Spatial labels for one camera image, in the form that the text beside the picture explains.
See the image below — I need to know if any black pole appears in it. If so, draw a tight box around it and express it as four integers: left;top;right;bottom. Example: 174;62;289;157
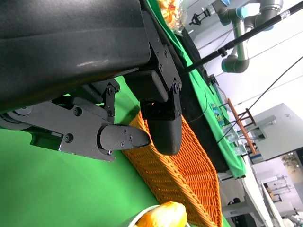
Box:
183;0;303;74

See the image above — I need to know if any green cloth with cartoon print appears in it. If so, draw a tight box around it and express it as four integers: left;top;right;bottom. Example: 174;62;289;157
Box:
148;0;246;179

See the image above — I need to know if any orange wicker basket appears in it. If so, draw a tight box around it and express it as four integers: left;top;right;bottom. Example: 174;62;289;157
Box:
122;110;223;227

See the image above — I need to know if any clear bag of yellow snacks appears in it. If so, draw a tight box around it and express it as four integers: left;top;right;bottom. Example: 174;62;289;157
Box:
157;0;187;34

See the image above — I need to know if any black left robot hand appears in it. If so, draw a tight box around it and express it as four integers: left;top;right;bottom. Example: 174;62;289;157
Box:
0;0;183;163

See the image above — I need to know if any pale grey-green bowl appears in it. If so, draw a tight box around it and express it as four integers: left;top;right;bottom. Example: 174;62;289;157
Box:
118;204;190;227

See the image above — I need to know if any grey panel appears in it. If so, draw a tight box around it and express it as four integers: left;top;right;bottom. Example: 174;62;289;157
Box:
246;103;303;163

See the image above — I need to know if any round orange bun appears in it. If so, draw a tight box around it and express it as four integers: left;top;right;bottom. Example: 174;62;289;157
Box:
136;201;188;227

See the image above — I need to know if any white table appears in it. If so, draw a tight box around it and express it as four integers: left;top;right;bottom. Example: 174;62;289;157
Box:
217;156;285;227

